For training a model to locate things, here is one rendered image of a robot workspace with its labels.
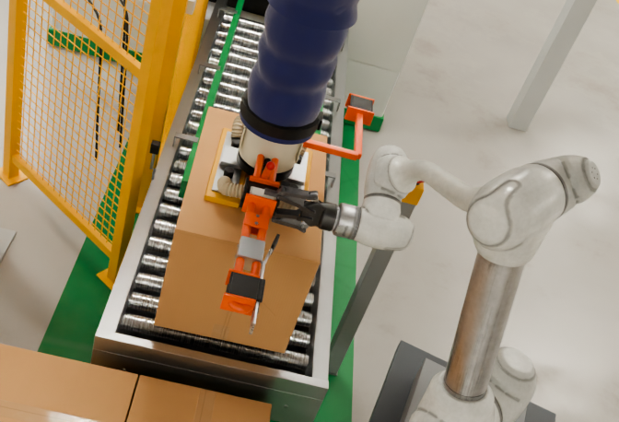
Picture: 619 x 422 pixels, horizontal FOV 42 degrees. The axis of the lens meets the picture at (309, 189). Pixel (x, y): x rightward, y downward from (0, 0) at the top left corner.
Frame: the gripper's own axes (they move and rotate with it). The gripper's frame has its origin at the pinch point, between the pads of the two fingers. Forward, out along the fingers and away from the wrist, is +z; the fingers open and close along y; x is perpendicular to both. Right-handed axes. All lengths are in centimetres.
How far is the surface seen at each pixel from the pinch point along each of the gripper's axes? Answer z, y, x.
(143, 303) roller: 26, 61, 10
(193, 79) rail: 33, 56, 135
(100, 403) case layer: 28, 61, -29
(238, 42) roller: 20, 63, 190
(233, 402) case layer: -8, 61, -19
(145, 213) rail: 34, 56, 45
